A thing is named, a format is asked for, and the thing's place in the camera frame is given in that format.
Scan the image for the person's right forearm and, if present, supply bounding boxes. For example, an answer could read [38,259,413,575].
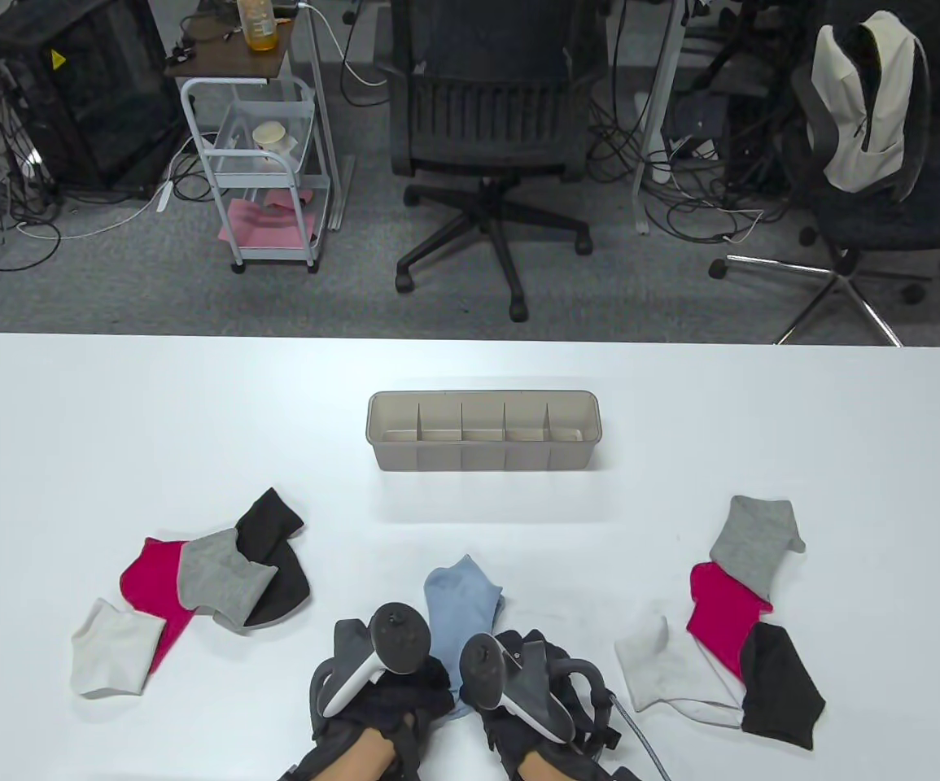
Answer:
[518,748,592,781]

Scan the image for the person's left forearm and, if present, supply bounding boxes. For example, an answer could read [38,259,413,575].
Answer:
[331,728,397,781]

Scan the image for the person's right hand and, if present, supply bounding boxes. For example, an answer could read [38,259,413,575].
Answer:
[482,628,623,766]

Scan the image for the cream backpack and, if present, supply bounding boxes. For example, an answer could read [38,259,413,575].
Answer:
[810,11,930,200]

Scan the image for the bottle of orange liquid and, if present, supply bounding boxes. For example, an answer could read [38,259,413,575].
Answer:
[236,0,279,52]

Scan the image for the black cable tangle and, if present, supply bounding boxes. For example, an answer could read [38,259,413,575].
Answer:
[0,77,63,326]
[592,77,800,245]

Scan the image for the light blue sock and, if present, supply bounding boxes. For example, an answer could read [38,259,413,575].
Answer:
[437,590,508,721]
[423,556,503,652]

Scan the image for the black mesh office chair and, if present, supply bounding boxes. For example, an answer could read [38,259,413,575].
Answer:
[388,0,609,322]

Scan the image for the cream cup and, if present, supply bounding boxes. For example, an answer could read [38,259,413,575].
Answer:
[252,122,301,155]

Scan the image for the black computer tower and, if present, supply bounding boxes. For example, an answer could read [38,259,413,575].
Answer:
[0,0,186,200]

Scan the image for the grey sock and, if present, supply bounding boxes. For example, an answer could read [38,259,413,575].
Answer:
[710,495,807,599]
[177,527,279,635]

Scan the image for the white sock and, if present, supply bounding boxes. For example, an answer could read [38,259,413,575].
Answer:
[71,598,167,698]
[614,614,745,729]

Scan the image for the pink cloth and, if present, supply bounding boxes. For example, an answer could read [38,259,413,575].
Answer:
[217,189,320,249]

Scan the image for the beige divided organizer box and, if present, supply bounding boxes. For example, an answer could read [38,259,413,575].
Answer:
[366,390,601,473]

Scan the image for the white metal frame post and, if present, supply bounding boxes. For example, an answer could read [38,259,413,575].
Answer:
[632,0,686,237]
[291,0,352,233]

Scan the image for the grey cable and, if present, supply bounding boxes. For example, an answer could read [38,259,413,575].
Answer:
[612,692,670,781]

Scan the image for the person's left hand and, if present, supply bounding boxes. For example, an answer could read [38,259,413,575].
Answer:
[311,657,456,748]

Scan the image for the grey tracking controller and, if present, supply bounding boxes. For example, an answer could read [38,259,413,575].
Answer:
[460,633,576,744]
[321,602,431,718]

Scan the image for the dark chair with chrome base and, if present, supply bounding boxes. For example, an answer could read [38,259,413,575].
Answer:
[710,24,940,347]

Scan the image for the black sock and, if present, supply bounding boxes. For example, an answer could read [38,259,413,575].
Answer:
[236,486,312,630]
[740,622,827,751]

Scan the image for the pink sock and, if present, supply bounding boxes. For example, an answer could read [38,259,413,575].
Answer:
[120,537,196,676]
[687,561,773,683]

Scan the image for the white rolling cart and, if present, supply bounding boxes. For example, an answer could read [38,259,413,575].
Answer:
[164,8,332,273]

